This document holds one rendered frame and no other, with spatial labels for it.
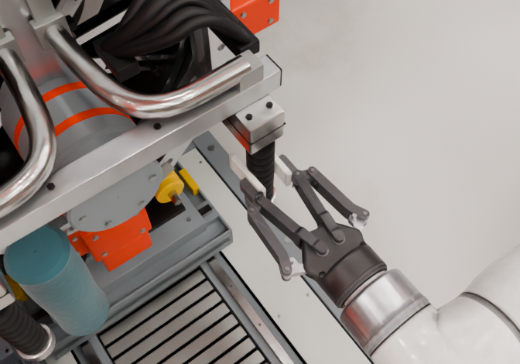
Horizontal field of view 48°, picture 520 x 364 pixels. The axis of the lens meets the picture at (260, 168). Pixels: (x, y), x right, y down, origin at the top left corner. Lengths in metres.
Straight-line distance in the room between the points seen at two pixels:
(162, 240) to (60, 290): 0.55
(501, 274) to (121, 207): 0.45
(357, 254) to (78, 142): 0.34
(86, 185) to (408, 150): 1.34
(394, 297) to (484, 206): 1.15
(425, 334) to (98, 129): 0.42
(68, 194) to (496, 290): 0.45
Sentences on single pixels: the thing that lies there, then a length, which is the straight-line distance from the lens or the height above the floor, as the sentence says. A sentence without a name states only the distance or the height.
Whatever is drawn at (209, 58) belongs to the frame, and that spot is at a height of 0.81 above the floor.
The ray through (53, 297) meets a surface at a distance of 0.89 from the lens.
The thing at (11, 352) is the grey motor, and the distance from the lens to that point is 1.16.
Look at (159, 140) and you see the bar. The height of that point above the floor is 0.98.
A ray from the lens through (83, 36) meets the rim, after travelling 0.89.
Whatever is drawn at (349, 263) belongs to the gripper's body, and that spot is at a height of 0.87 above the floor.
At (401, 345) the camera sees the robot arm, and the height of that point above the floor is 0.87.
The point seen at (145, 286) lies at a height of 0.17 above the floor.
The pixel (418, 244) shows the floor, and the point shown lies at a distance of 1.67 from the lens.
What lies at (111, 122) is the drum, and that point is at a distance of 0.72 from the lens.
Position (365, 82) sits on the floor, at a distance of 1.95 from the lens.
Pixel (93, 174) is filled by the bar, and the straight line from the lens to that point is 0.60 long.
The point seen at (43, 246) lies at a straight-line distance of 0.85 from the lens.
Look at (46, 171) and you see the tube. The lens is 0.58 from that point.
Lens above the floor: 1.47
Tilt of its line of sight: 59 degrees down
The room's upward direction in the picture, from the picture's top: straight up
